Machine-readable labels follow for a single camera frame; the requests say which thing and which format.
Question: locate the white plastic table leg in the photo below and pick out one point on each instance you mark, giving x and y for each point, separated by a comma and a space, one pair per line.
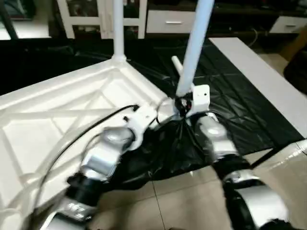
118, 28
177, 65
194, 48

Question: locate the white plastic table top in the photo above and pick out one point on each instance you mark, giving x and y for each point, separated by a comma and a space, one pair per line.
48, 110

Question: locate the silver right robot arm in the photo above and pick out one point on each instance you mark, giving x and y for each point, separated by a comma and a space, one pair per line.
216, 139

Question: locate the black work mat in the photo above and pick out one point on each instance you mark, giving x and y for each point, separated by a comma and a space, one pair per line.
230, 96

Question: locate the white flat board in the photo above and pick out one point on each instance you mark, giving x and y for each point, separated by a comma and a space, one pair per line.
259, 76

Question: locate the white glass door cabinet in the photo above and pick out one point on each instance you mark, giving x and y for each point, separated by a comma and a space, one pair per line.
96, 19

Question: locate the brown cardboard box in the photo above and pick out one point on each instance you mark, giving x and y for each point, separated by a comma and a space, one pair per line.
293, 45

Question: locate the small white drawer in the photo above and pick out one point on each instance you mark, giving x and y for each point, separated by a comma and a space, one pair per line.
288, 24

